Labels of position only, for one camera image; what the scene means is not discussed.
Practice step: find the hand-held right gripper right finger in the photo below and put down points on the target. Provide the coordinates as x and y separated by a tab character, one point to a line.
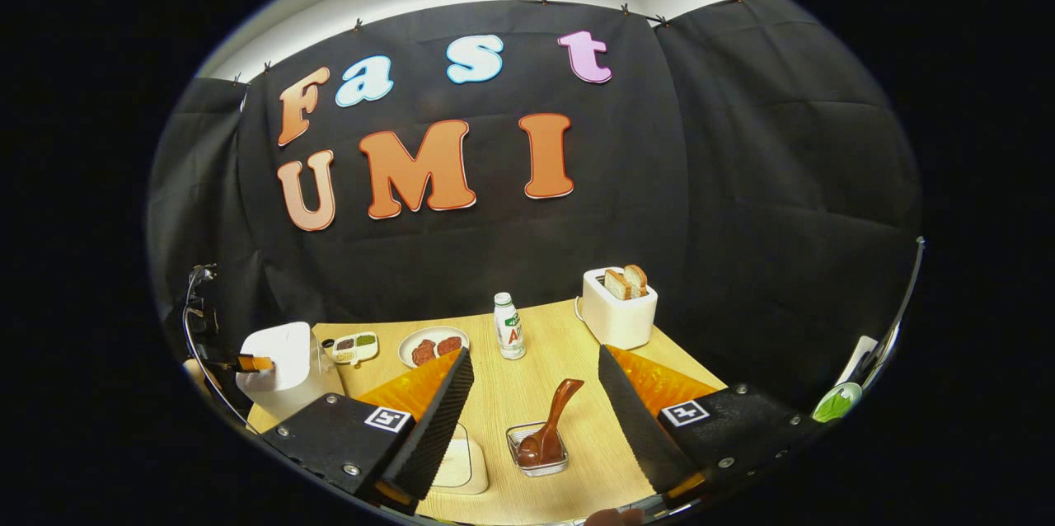
639	427

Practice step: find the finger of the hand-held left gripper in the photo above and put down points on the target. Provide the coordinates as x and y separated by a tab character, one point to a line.
254	363

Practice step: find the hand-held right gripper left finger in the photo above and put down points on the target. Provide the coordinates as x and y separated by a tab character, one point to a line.
429	435

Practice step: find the white rice cooker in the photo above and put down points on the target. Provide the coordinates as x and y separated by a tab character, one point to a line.
280	353

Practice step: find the clear box of rice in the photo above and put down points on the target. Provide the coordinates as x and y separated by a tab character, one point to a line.
466	468

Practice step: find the brown wooden spoon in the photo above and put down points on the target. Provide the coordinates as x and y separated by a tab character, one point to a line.
536	450

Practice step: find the clear chopstick holder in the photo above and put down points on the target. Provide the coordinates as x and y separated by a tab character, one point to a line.
540	471

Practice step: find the red meat steak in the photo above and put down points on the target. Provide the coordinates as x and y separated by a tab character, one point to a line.
424	353
449	345

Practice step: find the white divided condiment dish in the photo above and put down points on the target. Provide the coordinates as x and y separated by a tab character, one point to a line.
354	349

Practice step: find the white round plate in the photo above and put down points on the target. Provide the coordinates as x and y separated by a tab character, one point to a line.
429	331

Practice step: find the white toaster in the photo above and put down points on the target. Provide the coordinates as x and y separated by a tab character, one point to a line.
618	324

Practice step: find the white milk bottle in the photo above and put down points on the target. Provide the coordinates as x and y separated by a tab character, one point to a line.
509	328

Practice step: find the toasted bread slice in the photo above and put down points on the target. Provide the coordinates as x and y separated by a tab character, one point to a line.
616	285
636	280

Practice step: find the black backdrop cloth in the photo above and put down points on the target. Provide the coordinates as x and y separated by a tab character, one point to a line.
700	180

